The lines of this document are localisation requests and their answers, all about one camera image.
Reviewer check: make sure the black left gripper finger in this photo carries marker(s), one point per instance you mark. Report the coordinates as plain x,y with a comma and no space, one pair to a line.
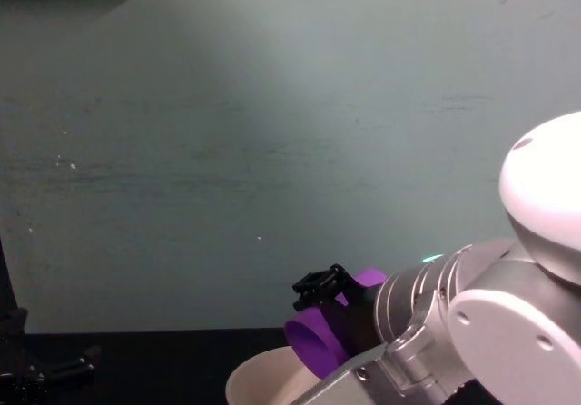
68,366

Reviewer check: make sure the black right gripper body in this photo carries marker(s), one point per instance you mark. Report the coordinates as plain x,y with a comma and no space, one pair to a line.
363,319

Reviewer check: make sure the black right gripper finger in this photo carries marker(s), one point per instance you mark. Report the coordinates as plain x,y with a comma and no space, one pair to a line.
320,283

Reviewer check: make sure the purple plastic cup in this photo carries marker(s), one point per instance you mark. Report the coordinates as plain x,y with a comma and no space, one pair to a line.
313,341

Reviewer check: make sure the silver and white right robot arm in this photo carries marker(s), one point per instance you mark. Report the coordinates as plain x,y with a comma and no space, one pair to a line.
490,332

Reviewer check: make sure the white round cup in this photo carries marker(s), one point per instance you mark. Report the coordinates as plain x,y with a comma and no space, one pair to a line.
263,378

